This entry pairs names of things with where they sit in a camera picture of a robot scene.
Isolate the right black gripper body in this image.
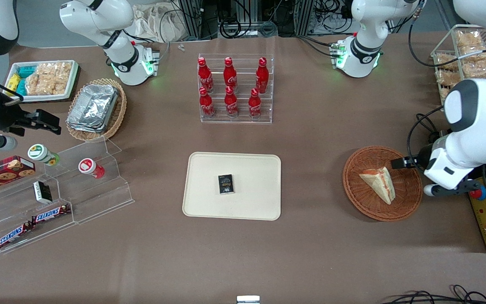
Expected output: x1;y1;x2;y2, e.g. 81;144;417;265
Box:
0;105;40;136

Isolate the black floor cable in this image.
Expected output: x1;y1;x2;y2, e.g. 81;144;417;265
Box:
379;285;486;304

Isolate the black looped gripper cable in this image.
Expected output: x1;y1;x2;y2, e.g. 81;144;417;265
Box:
407;105;445;170

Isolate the clear acrylic bottle rack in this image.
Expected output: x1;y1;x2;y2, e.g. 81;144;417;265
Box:
197;53;275;124

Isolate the aluminium frame post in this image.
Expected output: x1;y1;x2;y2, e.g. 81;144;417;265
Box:
296;0;316;37
176;0;204;39

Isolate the rice cracker package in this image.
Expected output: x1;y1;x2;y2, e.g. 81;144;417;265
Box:
25;62;73;96

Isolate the brown round wicker basket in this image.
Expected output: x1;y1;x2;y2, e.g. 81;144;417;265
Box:
343;146;423;223

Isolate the yellow snack packet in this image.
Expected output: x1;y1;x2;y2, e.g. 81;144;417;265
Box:
6;73;22;92

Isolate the Snickers chocolate bar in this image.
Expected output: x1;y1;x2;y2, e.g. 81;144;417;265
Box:
0;223;33;250
31;204;72;225

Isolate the red cola bottle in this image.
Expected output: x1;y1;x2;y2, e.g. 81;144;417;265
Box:
255;57;270;95
199;87;216;119
223;57;238;92
224;86;239;118
248;88;263;119
197;57;214;94

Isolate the red strawberry yogurt cup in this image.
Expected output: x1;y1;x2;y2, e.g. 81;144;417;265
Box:
78;158;105;179

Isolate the white wire basket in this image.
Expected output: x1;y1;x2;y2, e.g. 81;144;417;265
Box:
430;24;486;107

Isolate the white rectangular snack tray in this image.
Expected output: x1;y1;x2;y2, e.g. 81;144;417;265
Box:
8;60;79;102

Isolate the beige plastic tray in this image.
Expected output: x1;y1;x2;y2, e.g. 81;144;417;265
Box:
182;152;282;221

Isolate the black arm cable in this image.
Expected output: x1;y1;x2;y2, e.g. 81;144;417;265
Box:
408;0;486;69

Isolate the small black white box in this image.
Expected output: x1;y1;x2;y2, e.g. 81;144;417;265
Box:
33;180;53;204

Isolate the black card box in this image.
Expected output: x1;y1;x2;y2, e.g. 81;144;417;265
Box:
218;174;235;195

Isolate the clear acrylic stepped shelf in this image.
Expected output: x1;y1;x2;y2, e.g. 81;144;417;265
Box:
0;136;135;254

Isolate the aluminium foil tray stack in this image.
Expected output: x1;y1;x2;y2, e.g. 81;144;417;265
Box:
66;83;119;134

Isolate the light oval wicker basket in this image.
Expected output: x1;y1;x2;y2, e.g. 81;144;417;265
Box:
65;78;127;141

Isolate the rice cracker snack bag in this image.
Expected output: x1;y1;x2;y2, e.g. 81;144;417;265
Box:
435;52;459;71
435;68;464;88
462;46;486;79
456;30;485;48

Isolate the green sunflower yogurt cup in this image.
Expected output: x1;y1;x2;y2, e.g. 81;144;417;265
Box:
27;144;60;166

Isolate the white cloth bag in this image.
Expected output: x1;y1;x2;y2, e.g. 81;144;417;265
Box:
132;2;185;43

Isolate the wrapped triangle sandwich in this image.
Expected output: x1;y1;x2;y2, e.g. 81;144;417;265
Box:
359;166;397;206

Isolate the red tartan cookie box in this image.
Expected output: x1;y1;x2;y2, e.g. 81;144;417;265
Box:
0;155;36;195

